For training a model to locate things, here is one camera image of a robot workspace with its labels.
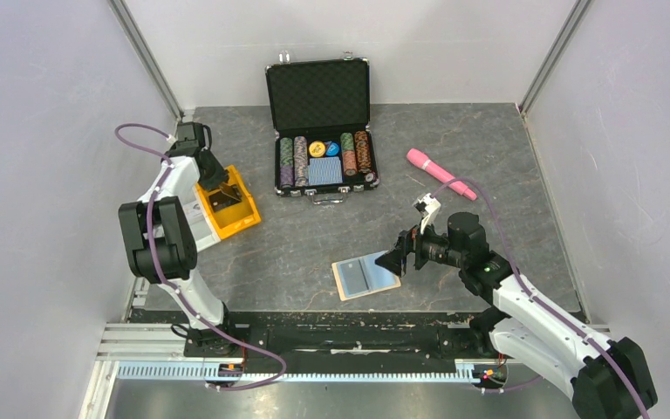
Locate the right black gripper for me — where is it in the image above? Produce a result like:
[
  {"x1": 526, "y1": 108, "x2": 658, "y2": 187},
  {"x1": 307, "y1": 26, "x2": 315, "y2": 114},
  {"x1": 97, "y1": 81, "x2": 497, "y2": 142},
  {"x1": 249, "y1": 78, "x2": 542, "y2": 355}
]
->
[{"x1": 374, "y1": 215, "x2": 466, "y2": 278}]

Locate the black VIP card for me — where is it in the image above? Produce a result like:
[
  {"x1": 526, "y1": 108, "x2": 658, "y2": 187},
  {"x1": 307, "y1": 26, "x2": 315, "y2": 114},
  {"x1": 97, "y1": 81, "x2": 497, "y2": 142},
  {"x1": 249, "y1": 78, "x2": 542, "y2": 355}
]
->
[
  {"x1": 217, "y1": 182, "x2": 242, "y2": 206},
  {"x1": 207, "y1": 188, "x2": 243, "y2": 212}
]

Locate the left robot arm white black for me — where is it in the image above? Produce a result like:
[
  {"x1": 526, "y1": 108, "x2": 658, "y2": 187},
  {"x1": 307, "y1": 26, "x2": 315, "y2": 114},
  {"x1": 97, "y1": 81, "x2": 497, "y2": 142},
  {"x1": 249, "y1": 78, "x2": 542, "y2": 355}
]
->
[{"x1": 114, "y1": 122, "x2": 239, "y2": 356}]

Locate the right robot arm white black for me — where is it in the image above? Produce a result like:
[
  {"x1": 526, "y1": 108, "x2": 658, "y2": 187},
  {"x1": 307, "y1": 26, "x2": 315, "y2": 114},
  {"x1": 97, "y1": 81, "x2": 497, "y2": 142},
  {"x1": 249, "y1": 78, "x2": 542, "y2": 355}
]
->
[{"x1": 375, "y1": 212, "x2": 658, "y2": 418}]

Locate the blue playing card deck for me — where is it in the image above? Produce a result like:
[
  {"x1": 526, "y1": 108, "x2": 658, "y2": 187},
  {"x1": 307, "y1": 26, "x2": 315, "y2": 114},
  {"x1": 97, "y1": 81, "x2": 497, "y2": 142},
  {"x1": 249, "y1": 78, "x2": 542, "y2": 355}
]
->
[{"x1": 308, "y1": 156, "x2": 343, "y2": 186}]

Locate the yellow plastic bin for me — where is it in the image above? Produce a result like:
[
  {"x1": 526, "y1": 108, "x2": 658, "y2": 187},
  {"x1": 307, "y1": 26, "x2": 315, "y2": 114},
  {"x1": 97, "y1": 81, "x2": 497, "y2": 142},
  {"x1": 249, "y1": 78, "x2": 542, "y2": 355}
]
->
[{"x1": 195, "y1": 165, "x2": 262, "y2": 240}]

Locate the white plastic bin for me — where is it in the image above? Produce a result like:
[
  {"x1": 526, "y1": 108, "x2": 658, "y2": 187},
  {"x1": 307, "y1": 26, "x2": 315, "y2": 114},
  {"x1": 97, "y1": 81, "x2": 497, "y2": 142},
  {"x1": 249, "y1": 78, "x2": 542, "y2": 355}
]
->
[{"x1": 182, "y1": 198, "x2": 221, "y2": 252}]

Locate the green purple chip stack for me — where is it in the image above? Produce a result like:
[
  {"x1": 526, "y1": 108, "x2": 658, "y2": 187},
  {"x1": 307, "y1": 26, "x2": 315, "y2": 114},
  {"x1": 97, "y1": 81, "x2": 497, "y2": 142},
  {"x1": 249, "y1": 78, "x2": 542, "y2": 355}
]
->
[{"x1": 279, "y1": 137, "x2": 294, "y2": 189}]

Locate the blue tan chip stack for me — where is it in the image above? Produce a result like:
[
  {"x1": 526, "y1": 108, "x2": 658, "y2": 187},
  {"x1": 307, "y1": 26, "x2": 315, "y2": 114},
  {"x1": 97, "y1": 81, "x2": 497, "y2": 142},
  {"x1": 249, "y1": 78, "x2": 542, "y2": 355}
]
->
[{"x1": 293, "y1": 136, "x2": 309, "y2": 187}]

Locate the pink cylindrical tool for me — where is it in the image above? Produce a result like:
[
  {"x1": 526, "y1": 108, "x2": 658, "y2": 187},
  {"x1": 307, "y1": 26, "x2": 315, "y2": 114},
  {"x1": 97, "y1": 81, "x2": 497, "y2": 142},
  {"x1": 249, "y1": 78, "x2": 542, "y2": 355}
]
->
[{"x1": 407, "y1": 148, "x2": 477, "y2": 201}]

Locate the yellow dealer button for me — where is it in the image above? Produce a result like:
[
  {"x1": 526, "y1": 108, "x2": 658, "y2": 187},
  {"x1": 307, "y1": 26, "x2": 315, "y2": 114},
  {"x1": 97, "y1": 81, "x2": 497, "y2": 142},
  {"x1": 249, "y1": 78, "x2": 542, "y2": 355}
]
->
[{"x1": 308, "y1": 141, "x2": 328, "y2": 158}]

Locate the blue dealer button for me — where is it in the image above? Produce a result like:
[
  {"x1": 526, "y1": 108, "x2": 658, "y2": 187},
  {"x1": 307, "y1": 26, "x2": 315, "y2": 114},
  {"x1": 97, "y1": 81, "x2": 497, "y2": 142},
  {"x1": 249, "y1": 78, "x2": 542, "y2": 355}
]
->
[{"x1": 325, "y1": 141, "x2": 340, "y2": 157}]

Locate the orange brown chip stack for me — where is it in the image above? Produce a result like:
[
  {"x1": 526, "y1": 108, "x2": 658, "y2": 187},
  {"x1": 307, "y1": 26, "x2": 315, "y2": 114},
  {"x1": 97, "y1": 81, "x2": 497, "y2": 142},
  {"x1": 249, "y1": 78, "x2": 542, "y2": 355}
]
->
[{"x1": 354, "y1": 131, "x2": 376, "y2": 182}]

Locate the green red chip stack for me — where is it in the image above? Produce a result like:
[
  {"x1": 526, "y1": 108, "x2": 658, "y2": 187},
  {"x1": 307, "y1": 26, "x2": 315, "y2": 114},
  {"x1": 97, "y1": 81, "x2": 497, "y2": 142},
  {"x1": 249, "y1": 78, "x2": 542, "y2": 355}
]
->
[{"x1": 340, "y1": 133, "x2": 358, "y2": 176}]

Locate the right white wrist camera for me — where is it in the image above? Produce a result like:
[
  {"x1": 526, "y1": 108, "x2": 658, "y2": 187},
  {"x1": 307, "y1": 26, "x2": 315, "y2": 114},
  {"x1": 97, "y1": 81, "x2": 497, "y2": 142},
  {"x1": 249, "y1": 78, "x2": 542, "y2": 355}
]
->
[{"x1": 414, "y1": 193, "x2": 441, "y2": 234}]

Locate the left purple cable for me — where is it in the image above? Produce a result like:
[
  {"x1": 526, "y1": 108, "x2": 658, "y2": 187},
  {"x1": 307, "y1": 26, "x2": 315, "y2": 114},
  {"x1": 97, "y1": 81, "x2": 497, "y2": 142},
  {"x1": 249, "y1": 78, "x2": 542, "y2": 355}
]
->
[{"x1": 113, "y1": 122, "x2": 288, "y2": 393}]

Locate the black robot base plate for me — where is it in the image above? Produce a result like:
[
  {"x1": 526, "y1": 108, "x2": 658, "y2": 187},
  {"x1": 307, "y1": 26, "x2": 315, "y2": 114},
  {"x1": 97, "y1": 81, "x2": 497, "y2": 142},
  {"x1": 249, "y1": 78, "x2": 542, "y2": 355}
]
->
[{"x1": 129, "y1": 309, "x2": 508, "y2": 377}]

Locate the white toothed cable rail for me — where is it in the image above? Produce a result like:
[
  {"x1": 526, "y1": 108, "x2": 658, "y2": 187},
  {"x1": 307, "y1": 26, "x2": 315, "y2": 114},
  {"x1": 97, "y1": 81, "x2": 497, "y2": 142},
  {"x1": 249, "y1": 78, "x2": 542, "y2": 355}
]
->
[{"x1": 116, "y1": 361, "x2": 480, "y2": 384}]

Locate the left aluminium frame post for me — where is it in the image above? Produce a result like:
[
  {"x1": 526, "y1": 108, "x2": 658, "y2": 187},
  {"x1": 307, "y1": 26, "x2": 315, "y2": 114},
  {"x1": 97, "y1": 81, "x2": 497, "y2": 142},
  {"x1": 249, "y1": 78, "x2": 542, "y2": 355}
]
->
[{"x1": 107, "y1": 0, "x2": 184, "y2": 121}]

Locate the aluminium frame post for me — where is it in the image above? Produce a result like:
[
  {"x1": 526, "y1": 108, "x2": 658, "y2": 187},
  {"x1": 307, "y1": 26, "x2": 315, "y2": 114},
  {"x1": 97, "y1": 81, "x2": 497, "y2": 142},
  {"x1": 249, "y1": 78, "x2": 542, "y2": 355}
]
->
[
  {"x1": 107, "y1": 0, "x2": 184, "y2": 121},
  {"x1": 517, "y1": 0, "x2": 593, "y2": 119}
]

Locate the right aluminium frame post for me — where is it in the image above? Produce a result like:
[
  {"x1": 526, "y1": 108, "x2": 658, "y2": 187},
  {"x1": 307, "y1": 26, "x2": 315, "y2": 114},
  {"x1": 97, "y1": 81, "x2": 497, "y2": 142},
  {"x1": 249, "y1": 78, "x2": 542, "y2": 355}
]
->
[{"x1": 517, "y1": 0, "x2": 593, "y2": 119}]

